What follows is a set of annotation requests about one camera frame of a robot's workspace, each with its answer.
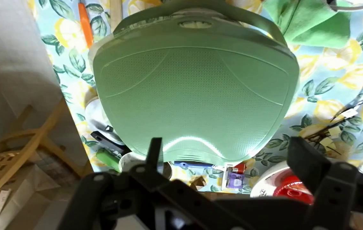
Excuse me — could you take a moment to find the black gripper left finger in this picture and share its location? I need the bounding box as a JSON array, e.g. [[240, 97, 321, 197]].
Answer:
[[59, 137, 209, 230]]

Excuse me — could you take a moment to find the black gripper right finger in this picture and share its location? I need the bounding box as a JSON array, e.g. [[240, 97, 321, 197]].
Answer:
[[286, 137, 363, 230]]

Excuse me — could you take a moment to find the green bin lid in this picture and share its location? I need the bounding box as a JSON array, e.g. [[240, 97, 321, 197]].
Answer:
[[91, 10, 302, 166]]

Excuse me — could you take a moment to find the green marker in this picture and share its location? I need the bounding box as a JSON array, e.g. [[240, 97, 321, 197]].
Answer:
[[95, 147, 124, 173]]

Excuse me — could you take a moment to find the red food on plate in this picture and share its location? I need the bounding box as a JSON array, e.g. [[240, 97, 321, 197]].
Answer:
[[274, 174, 316, 206]]

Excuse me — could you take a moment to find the black marker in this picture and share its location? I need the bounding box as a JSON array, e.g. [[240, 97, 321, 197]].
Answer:
[[88, 119, 127, 150]]

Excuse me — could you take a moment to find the black pen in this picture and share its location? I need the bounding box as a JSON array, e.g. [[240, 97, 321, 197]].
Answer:
[[311, 107, 361, 141]]

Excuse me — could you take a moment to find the blue pen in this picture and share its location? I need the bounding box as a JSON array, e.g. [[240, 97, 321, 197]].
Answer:
[[173, 159, 215, 169]]

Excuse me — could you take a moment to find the floral lemon tablecloth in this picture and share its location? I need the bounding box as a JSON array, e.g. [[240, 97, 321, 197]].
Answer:
[[26, 0, 363, 198]]

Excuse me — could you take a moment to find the green cloth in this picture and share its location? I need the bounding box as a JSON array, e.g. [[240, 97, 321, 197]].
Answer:
[[266, 0, 354, 50]]

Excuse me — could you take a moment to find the orange marker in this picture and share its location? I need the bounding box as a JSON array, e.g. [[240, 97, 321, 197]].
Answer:
[[77, 1, 95, 49]]

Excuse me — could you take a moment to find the white cable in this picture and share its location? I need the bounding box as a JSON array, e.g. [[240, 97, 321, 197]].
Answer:
[[326, 0, 363, 13]]

